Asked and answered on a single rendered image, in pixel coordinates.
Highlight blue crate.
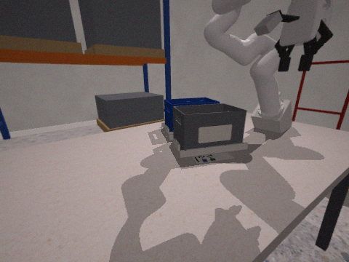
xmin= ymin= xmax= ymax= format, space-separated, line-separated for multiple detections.
xmin=164 ymin=98 xmax=220 ymax=132

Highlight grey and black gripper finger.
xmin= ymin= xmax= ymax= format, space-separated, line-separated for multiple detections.
xmin=275 ymin=39 xmax=295 ymax=71
xmin=298 ymin=20 xmax=333 ymax=71

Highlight white paper pick list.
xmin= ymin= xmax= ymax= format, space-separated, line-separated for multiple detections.
xmin=192 ymin=152 xmax=234 ymax=164

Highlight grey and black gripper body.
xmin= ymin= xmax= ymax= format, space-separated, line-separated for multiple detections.
xmin=279 ymin=0 xmax=334 ymax=47

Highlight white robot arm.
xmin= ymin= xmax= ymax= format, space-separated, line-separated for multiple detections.
xmin=204 ymin=0 xmax=300 ymax=117

